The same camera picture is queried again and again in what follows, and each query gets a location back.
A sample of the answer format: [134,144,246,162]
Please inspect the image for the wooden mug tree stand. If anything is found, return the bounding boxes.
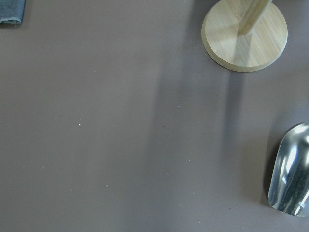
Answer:
[201,0,288,73]

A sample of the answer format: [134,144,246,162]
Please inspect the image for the folded grey cloth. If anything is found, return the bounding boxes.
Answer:
[0,0,26,24]

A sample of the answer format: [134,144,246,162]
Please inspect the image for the metal ice scoop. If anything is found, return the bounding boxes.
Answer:
[267,122,309,217]

